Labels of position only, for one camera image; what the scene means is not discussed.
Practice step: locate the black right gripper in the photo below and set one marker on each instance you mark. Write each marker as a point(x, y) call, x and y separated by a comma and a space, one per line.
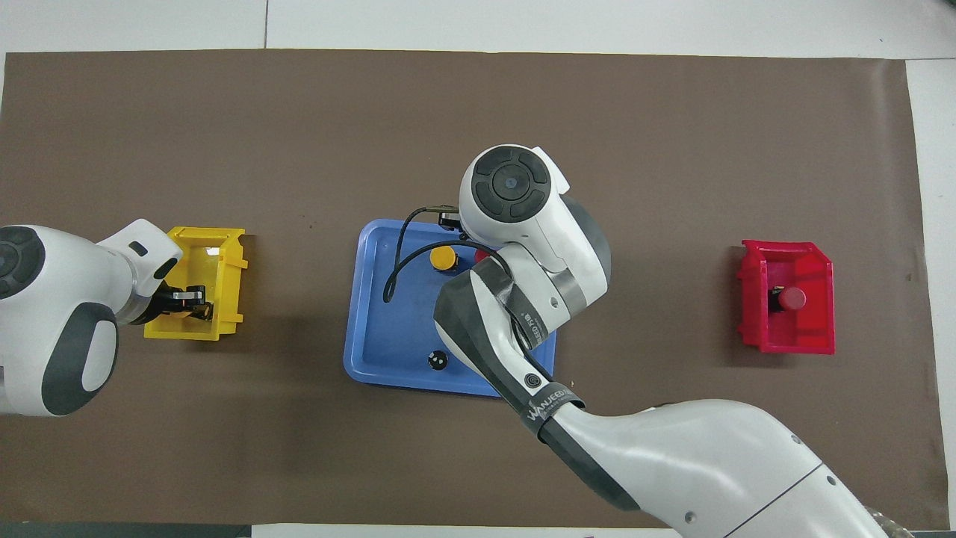
point(449, 220)

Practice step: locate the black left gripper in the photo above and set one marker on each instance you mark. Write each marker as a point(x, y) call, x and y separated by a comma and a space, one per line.
point(166, 302)

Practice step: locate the red push button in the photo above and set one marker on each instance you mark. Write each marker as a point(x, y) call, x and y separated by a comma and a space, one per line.
point(482, 255)
point(793, 299)

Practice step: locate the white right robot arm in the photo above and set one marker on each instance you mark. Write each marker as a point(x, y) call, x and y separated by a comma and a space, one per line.
point(672, 448)

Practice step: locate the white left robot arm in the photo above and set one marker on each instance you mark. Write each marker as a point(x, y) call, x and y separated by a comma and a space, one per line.
point(60, 299)

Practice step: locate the yellow plastic bin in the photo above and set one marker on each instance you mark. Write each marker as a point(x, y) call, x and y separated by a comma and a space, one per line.
point(179, 331)

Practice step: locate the blue plastic tray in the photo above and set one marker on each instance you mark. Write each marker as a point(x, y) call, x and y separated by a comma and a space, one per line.
point(373, 321)

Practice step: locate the brown paper table mat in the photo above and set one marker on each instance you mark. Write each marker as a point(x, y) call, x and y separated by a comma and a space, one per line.
point(224, 134)

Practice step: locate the red plastic bin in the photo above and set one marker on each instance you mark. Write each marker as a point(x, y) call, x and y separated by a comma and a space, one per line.
point(814, 314)

